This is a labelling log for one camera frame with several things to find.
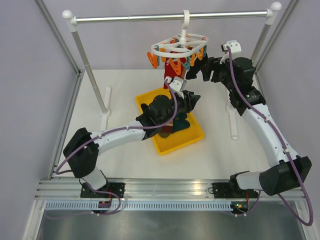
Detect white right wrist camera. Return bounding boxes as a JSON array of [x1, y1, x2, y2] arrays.
[[220, 40, 242, 64]]

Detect dark teal sock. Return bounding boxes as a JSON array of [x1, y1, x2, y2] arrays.
[[172, 112, 191, 133]]

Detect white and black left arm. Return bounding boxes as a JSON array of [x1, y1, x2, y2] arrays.
[[63, 90, 201, 198]]

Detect yellow plastic tray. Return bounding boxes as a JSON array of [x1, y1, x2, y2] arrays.
[[135, 88, 205, 155]]

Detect aluminium table edge rail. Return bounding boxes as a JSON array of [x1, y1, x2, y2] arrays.
[[37, 176, 286, 201]]

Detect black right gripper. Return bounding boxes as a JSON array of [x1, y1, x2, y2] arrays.
[[201, 53, 237, 92]]

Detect black sock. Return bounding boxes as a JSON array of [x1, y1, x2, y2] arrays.
[[189, 55, 208, 80], [140, 103, 150, 116]]

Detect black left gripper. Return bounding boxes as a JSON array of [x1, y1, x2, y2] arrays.
[[159, 90, 201, 126]]

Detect white round clip hanger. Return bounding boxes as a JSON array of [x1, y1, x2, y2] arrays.
[[146, 10, 209, 74]]

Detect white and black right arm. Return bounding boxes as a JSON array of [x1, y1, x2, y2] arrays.
[[200, 57, 312, 198]]

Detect white slotted cable duct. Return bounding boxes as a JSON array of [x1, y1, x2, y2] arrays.
[[45, 200, 233, 212]]

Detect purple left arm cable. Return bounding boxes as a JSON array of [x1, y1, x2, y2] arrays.
[[54, 81, 179, 221]]

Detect silver clothes rack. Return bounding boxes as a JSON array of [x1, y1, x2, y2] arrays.
[[62, 1, 282, 123]]

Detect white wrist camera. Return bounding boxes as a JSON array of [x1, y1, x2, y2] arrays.
[[164, 76, 187, 99], [220, 40, 242, 64]]

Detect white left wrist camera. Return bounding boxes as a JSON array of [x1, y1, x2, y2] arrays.
[[164, 76, 187, 99]]

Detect red sock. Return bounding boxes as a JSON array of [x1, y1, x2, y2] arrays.
[[163, 57, 187, 79]]

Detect striped beige maroon sock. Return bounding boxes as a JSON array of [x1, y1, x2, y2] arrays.
[[181, 62, 191, 80]]

